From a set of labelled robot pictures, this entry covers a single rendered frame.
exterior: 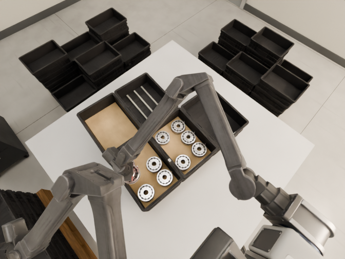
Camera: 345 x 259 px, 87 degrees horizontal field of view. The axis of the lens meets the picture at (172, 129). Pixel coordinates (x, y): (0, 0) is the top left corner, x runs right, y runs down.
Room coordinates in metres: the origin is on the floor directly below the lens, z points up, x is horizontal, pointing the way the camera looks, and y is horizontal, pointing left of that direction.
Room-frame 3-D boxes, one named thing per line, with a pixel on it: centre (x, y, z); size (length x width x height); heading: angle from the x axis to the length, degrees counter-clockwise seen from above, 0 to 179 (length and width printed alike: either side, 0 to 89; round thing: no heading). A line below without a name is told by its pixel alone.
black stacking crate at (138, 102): (0.73, 0.20, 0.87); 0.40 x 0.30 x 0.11; 42
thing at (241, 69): (1.50, -0.81, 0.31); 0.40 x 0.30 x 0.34; 47
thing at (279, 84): (1.22, -1.10, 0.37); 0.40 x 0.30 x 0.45; 47
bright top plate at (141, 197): (0.09, 0.14, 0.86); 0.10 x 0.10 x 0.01
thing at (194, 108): (0.63, -0.29, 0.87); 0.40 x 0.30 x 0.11; 42
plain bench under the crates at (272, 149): (0.47, 0.00, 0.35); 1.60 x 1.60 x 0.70; 47
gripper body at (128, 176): (0.17, 0.22, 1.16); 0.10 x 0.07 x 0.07; 5
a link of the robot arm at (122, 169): (0.17, 0.23, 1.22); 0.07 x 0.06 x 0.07; 48
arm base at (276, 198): (0.05, -0.32, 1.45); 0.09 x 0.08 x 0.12; 137
